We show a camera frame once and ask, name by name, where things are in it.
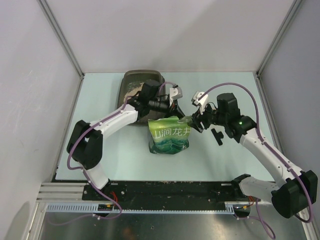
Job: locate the green litter bag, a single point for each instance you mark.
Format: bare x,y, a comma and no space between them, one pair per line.
169,136

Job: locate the aluminium frame rail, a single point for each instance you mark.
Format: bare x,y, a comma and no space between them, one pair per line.
289,193

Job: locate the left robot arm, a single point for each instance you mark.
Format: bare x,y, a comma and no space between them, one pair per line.
85,145

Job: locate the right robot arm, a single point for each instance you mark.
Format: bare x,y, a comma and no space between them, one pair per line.
244,130

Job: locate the grey slotted cable duct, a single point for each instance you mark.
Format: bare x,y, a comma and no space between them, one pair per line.
105,208

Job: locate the dark grey litter box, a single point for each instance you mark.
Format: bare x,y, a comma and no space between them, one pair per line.
140,75

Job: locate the beige litter pile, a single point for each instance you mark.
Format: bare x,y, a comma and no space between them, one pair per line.
133,88

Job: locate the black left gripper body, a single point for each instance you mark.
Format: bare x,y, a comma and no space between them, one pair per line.
163,104

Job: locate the black bag clip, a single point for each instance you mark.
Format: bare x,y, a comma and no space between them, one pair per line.
218,135

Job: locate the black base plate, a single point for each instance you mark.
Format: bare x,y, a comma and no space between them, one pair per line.
176,195

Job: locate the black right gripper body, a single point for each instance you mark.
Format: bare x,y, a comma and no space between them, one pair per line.
209,116

